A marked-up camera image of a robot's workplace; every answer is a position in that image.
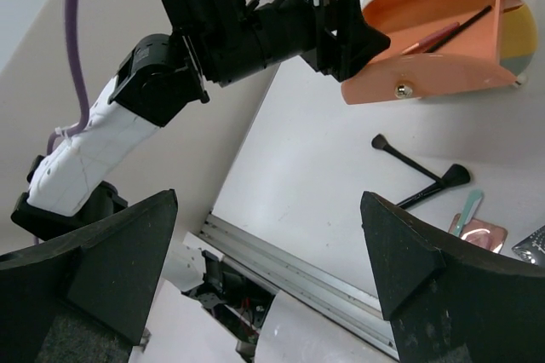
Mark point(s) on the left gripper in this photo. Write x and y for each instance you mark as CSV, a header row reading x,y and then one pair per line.
x,y
282,29

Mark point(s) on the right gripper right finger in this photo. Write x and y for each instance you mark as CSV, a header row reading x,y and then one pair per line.
x,y
447,300

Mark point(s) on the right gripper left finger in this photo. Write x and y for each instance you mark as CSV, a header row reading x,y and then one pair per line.
x,y
86,295

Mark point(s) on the orange makeup spatula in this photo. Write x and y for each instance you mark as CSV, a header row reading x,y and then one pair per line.
x,y
430,39

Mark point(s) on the black cosmetic box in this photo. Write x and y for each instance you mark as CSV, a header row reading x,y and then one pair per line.
x,y
531,249

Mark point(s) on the black round-head makeup brush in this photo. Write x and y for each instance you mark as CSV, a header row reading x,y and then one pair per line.
x,y
379,142

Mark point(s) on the thin black makeup brush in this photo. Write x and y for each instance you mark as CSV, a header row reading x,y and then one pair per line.
x,y
461,28

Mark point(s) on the black fan makeup brush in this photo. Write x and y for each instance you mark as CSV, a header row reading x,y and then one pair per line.
x,y
456,176

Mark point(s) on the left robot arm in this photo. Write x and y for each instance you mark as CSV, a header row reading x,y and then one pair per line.
x,y
218,41

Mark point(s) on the pink makeup packet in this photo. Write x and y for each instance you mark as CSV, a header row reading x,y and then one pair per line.
x,y
485,235

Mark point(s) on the teal makeup spatula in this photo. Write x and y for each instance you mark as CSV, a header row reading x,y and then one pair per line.
x,y
471,205

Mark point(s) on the cream oval drawer cabinet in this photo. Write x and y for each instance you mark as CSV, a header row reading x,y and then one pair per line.
x,y
448,46

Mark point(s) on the aluminium rail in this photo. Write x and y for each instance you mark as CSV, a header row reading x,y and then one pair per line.
x,y
347,306

